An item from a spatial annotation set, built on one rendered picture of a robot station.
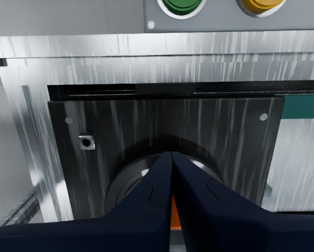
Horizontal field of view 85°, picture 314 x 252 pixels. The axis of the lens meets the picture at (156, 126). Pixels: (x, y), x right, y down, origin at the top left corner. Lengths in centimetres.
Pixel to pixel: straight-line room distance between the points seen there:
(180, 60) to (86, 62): 10
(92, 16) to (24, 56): 12
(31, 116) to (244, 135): 23
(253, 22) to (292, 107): 11
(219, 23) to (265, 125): 11
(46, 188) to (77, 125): 11
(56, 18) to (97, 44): 14
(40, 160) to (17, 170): 18
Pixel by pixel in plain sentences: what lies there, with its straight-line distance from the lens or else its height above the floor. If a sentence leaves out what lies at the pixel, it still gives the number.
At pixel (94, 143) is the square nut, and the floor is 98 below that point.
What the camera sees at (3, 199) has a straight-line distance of 49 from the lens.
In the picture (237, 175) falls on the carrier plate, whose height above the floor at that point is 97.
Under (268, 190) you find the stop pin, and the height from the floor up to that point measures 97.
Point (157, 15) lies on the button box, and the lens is 18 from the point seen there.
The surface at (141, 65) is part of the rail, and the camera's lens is 18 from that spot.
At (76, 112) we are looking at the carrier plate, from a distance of 19.
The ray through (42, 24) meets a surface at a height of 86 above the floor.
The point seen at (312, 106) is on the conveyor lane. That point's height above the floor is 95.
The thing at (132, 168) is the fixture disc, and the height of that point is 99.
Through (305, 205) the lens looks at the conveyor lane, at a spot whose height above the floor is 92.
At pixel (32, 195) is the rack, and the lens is 34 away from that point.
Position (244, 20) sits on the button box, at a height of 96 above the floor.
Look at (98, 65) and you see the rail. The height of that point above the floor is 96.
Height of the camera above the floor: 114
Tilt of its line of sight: 71 degrees down
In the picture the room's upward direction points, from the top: 180 degrees clockwise
